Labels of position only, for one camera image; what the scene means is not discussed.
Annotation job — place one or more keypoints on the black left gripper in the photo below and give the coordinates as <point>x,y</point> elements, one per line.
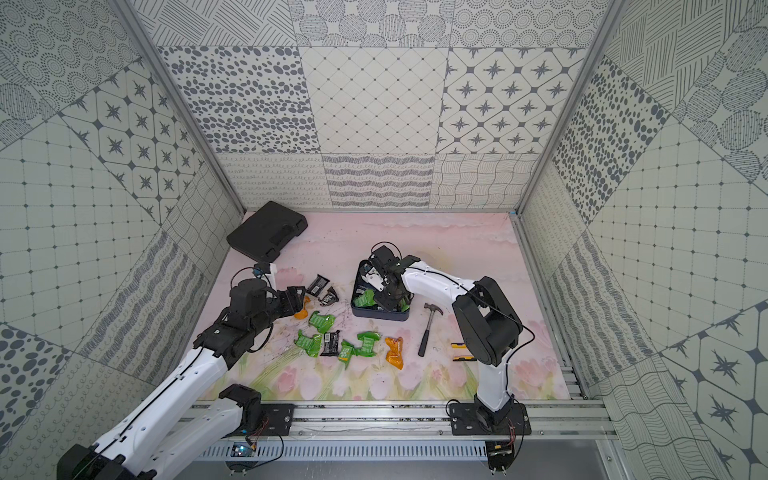
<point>291,300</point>

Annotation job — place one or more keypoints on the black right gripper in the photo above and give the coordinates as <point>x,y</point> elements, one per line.
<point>387,304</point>

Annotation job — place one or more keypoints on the dark blue storage box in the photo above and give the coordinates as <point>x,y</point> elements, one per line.
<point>363,304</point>

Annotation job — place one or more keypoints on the orange cookie packet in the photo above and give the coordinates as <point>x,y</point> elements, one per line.
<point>394,355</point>
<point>303,313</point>

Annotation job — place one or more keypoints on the black cookie packet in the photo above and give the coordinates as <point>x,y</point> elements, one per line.
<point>317,286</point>
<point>330,344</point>

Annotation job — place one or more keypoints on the light green cookie packet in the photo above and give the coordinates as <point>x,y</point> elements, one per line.
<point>346,352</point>

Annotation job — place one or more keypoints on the dark cookie packet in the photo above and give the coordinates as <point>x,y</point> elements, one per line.
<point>330,297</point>

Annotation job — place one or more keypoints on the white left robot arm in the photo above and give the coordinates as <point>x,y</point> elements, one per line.
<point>144,444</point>

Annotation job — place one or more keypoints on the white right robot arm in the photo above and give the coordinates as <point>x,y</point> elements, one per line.
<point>489,326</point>

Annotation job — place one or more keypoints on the black plastic tool case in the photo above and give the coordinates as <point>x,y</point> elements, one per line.
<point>267,231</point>

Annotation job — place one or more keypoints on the yellow black pliers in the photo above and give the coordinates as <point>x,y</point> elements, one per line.
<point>461,353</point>

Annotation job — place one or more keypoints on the black handled hammer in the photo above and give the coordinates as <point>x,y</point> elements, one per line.
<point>434,310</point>

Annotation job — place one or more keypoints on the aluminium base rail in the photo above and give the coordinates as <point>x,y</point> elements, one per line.
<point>428,420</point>

